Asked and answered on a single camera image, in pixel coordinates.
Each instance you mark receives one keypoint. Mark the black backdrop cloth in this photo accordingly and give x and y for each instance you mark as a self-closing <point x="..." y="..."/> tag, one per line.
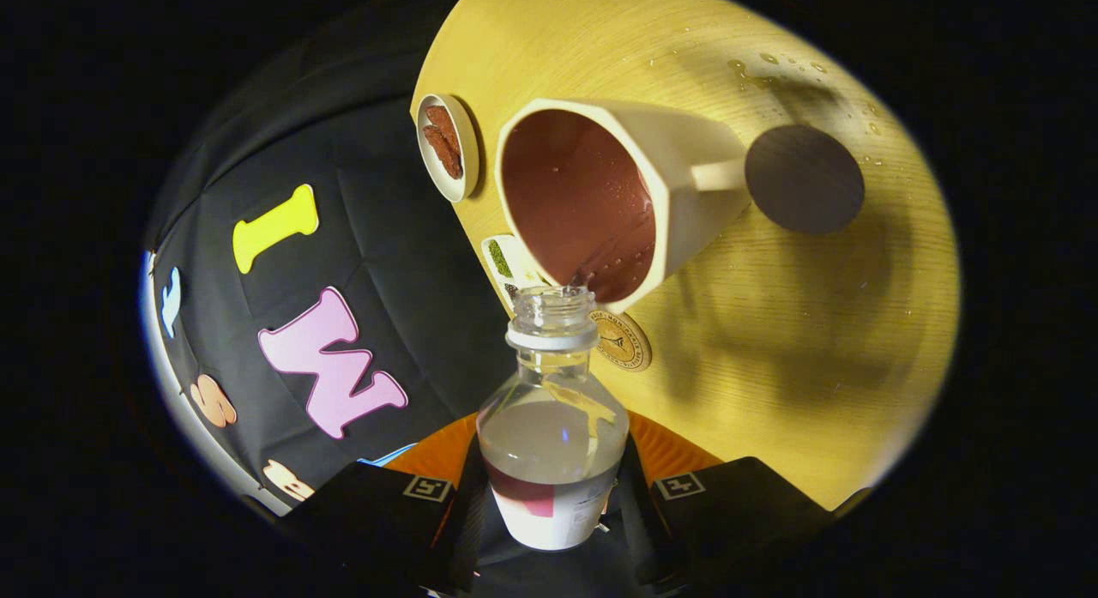
<point x="386" y="195"/>

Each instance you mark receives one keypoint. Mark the white divided bean dish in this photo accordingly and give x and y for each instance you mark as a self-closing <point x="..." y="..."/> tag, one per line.
<point x="508" y="259"/>

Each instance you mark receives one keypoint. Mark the cream cup with brown inside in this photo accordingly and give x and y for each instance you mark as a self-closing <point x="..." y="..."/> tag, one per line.
<point x="686" y="178"/>

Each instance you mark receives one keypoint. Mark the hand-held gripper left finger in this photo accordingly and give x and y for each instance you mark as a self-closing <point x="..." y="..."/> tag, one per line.
<point x="466" y="525"/>

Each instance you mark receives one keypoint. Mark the white oval plate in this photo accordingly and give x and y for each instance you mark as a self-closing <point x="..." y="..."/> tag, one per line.
<point x="463" y="126"/>

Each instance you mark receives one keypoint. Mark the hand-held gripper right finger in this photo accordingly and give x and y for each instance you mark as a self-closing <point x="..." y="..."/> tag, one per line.
<point x="639" y="529"/>

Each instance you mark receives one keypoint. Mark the clear juice bottle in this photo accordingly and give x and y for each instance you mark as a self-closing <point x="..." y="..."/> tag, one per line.
<point x="549" y="461"/>

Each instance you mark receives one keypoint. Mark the round wooden coaster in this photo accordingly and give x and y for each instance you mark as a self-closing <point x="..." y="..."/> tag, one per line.
<point x="626" y="345"/>

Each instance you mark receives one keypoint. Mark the red sausage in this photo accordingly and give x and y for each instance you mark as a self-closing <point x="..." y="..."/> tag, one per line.
<point x="443" y="117"/>
<point x="448" y="159"/>

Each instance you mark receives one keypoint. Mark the wooden table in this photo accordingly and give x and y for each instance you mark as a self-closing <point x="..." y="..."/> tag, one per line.
<point x="772" y="341"/>

